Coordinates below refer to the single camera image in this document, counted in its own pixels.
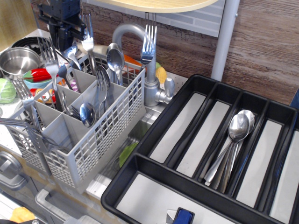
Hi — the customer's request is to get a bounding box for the steel fork by faucet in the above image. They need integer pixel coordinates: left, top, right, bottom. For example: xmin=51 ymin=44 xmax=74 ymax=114
xmin=141 ymin=24 xmax=157 ymax=66

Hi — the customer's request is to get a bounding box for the big steel spoon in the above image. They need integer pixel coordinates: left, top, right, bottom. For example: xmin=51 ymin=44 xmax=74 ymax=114
xmin=62 ymin=46 xmax=82 ymax=70

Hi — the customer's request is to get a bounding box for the red toy pepper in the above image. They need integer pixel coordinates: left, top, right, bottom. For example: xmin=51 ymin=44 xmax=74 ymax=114
xmin=23 ymin=68 xmax=51 ymax=83

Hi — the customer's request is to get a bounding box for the steel fork lying front left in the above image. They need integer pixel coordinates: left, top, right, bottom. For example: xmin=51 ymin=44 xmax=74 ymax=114
xmin=0 ymin=118 xmax=69 ymax=154

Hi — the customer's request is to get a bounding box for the tall steel fork rear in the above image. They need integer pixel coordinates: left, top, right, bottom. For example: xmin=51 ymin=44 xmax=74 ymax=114
xmin=82 ymin=14 xmax=97 ymax=76

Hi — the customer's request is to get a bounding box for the yellow toy corn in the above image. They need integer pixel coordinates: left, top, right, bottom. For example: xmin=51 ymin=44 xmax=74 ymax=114
xmin=156 ymin=62 xmax=167 ymax=84

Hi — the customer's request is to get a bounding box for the small dark spoon in basket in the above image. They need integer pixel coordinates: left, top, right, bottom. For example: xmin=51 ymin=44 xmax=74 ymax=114
xmin=58 ymin=65 xmax=73 ymax=90

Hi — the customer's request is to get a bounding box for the green toy cabbage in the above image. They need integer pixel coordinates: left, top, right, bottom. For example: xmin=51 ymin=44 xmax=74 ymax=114
xmin=0 ymin=78 xmax=16 ymax=104

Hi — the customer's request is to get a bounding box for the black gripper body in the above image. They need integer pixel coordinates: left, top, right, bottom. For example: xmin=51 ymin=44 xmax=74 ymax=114
xmin=37 ymin=0 xmax=86 ymax=35

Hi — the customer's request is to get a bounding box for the steel fork centre compartment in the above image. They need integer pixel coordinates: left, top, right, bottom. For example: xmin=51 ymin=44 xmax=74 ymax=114
xmin=96 ymin=66 xmax=110 ymax=118

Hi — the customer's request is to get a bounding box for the steel fork far left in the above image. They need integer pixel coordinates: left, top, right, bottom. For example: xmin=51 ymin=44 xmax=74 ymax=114
xmin=12 ymin=79 xmax=42 ymax=131

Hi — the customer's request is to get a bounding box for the grey toy faucet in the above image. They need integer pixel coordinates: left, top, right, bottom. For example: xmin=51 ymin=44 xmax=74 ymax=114
xmin=112 ymin=23 xmax=175 ymax=106

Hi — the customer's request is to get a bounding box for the green toy in sink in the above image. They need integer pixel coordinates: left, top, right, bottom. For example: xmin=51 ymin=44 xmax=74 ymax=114
xmin=119 ymin=142 xmax=138 ymax=168

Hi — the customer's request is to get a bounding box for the grey metal pole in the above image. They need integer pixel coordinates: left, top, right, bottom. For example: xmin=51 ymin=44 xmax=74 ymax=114
xmin=211 ymin=0 xmax=240 ymax=81

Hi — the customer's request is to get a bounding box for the top steel spoon in tray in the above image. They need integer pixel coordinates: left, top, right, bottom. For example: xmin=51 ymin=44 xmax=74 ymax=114
xmin=204 ymin=114 xmax=249 ymax=184

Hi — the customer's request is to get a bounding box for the steel pot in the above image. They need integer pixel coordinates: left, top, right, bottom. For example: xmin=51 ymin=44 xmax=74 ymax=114
xmin=0 ymin=47 xmax=41 ymax=80

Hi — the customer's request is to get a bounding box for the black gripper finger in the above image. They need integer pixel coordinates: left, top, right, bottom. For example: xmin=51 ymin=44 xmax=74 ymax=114
xmin=49 ymin=24 xmax=58 ymax=47
xmin=58 ymin=27 xmax=76 ymax=51

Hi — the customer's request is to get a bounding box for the steel spoon rear right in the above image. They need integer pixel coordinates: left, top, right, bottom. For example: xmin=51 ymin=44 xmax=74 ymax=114
xmin=107 ymin=43 xmax=125 ymax=85

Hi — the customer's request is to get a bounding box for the black stove burner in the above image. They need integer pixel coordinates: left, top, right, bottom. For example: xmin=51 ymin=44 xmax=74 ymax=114
xmin=10 ymin=36 xmax=51 ymax=56

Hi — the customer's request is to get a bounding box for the yellow toy bottom left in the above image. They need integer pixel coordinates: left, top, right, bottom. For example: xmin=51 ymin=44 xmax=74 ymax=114
xmin=9 ymin=207 xmax=36 ymax=224

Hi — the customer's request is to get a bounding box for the blue object bottom edge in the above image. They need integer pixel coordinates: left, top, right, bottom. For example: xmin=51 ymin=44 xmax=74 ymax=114
xmin=166 ymin=207 xmax=195 ymax=224

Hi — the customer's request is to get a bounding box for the orange toy carrot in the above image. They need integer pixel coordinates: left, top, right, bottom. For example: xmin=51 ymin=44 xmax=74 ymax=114
xmin=124 ymin=55 xmax=142 ymax=68

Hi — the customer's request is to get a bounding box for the black cutlery tray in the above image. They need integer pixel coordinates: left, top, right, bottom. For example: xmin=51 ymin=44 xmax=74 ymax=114
xmin=101 ymin=75 xmax=299 ymax=224

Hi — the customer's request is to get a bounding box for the steel fork left tall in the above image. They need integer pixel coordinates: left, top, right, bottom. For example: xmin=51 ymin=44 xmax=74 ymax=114
xmin=37 ymin=37 xmax=63 ymax=112

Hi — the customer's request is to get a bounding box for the grey plastic cutlery basket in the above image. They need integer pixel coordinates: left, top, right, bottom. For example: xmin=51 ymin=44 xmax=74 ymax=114
xmin=8 ymin=56 xmax=145 ymax=193

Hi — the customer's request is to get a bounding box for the steel spoon front centre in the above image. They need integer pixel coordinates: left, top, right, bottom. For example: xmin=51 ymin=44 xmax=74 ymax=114
xmin=79 ymin=103 xmax=96 ymax=127

